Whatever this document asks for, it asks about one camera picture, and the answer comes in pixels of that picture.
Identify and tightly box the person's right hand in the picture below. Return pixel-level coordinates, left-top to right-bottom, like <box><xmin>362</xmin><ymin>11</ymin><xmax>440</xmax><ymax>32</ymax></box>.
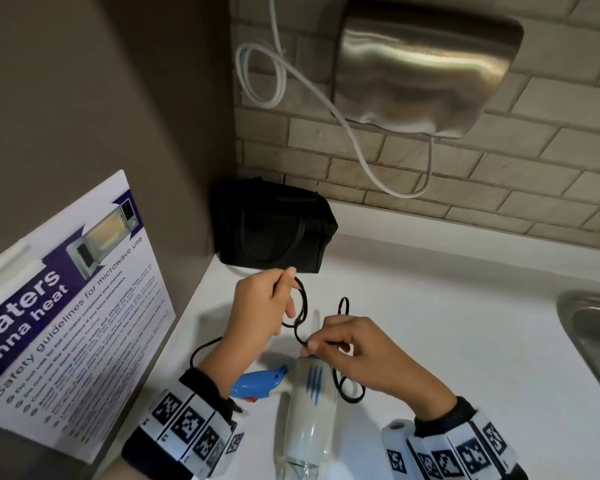
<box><xmin>299</xmin><ymin>316</ymin><xmax>456</xmax><ymax>421</ymax></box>

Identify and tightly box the person's left hand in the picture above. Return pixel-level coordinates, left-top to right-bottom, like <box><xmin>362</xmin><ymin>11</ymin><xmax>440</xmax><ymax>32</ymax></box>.
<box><xmin>198</xmin><ymin>267</ymin><xmax>298</xmax><ymax>398</ymax></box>

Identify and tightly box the black hair dryer cord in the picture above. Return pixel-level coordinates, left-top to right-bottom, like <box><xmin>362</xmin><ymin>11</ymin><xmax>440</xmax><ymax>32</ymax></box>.
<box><xmin>189</xmin><ymin>277</ymin><xmax>366</xmax><ymax>403</ymax></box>

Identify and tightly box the blue white hair dryer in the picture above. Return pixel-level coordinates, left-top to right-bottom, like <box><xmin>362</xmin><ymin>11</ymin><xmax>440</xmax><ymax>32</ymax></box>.
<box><xmin>229</xmin><ymin>307</ymin><xmax>339</xmax><ymax>480</ymax></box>

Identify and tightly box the black fabric bag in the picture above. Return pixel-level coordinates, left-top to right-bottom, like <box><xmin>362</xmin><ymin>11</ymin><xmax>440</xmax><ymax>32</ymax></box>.
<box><xmin>209</xmin><ymin>177</ymin><xmax>339</xmax><ymax>274</ymax></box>

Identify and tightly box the white purple safety poster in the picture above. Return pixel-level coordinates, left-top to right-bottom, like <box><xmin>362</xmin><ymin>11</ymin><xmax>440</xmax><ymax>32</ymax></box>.
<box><xmin>0</xmin><ymin>169</ymin><xmax>177</xmax><ymax>465</ymax></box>

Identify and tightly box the steel sink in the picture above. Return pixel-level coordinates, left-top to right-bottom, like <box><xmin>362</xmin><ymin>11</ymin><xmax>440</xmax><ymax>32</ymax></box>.
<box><xmin>556</xmin><ymin>290</ymin><xmax>600</xmax><ymax>415</ymax></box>

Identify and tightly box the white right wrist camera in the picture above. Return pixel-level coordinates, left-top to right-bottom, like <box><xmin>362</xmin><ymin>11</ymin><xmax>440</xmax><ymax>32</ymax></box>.
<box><xmin>381</xmin><ymin>419</ymin><xmax>416</xmax><ymax>480</ymax></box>

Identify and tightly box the black left wrist strap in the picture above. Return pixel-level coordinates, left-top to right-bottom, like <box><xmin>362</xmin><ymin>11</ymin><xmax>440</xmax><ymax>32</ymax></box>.
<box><xmin>121</xmin><ymin>367</ymin><xmax>246</xmax><ymax>480</ymax></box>

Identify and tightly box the black wrist strap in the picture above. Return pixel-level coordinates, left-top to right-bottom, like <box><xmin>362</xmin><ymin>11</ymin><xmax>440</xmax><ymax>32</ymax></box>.
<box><xmin>121</xmin><ymin>367</ymin><xmax>246</xmax><ymax>480</ymax></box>
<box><xmin>412</xmin><ymin>396</ymin><xmax>529</xmax><ymax>480</ymax></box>

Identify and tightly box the black right wrist strap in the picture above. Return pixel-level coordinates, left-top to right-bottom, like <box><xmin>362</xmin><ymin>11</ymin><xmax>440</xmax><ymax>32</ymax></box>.
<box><xmin>412</xmin><ymin>396</ymin><xmax>529</xmax><ymax>480</ymax></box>

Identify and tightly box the white power cable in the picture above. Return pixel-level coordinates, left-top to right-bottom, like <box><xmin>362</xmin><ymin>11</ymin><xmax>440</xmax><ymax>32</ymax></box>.
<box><xmin>235</xmin><ymin>0</ymin><xmax>433</xmax><ymax>199</ymax></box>

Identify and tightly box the steel wall hand dryer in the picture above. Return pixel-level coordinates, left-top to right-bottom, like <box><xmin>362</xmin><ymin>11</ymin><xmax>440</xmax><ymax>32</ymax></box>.
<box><xmin>332</xmin><ymin>0</ymin><xmax>525</xmax><ymax>141</ymax></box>

